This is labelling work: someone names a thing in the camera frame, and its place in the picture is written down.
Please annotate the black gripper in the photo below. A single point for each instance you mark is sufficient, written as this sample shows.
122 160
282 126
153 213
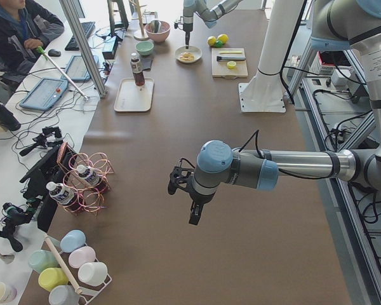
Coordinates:
187 27
199 201

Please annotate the braided donut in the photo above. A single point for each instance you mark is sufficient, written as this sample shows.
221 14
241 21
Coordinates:
186 57

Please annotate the cream serving tray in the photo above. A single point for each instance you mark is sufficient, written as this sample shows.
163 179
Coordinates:
133 98

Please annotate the yellow lemon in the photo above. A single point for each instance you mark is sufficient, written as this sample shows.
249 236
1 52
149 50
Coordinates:
223 38
211 40

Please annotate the white plate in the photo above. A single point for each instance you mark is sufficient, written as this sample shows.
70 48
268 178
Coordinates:
193 49

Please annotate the pink bowl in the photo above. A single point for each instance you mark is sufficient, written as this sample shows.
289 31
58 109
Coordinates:
160 36

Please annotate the metal scoop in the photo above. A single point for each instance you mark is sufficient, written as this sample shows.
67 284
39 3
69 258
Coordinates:
155 26

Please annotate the green lime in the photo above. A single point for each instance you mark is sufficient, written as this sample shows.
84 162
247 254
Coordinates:
219 44

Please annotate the yellow plastic knife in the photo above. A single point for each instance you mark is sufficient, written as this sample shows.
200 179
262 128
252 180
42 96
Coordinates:
231 52

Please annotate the green bowl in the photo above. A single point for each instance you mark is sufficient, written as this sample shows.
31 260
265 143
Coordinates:
144 48

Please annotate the wooden mug tree stand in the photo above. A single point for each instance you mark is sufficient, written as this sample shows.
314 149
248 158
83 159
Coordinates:
139 35

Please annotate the wooden cutting board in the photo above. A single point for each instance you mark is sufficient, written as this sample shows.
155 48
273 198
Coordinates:
220 70

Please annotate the steel muddler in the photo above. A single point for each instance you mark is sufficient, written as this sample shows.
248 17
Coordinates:
224 58

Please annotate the grey folded cloth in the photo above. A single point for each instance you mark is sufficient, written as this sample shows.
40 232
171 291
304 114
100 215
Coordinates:
146 63

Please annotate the lemon half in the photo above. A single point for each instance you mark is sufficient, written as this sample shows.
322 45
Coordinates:
231 64

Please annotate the dark tea bottle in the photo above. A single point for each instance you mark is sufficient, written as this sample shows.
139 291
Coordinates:
137 69

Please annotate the bottle in rack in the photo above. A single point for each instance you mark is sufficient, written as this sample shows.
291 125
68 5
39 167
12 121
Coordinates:
93 179
65 196

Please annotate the blue teach pendant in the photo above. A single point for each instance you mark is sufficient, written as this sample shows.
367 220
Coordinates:
76 69
46 93

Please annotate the pink cup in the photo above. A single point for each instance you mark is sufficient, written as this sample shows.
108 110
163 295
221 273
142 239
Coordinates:
81 256

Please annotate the white cup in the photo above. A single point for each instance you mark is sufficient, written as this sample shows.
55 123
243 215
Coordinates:
93 273

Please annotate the blue cup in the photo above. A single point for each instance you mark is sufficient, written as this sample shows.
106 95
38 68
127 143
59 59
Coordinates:
72 241

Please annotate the computer mouse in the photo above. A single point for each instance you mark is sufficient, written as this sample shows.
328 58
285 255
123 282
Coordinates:
54 53

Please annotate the grey cup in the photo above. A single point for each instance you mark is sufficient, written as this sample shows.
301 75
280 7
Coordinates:
63 295

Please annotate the yellow cup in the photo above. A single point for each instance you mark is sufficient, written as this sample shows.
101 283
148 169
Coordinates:
51 278

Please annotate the green cup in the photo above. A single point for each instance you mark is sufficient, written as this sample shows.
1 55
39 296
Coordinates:
41 260

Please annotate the person in dark jacket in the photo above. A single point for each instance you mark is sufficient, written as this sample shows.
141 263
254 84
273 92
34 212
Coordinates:
24 27

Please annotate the black thermos bottle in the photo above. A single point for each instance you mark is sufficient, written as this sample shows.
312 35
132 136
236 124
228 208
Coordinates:
8 120

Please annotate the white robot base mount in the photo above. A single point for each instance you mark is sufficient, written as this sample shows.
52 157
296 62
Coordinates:
264 92

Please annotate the copper wire bottle rack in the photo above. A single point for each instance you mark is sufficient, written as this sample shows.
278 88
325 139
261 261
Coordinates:
90 196

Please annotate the aluminium frame post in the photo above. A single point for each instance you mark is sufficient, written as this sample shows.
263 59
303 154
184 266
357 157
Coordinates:
77 30

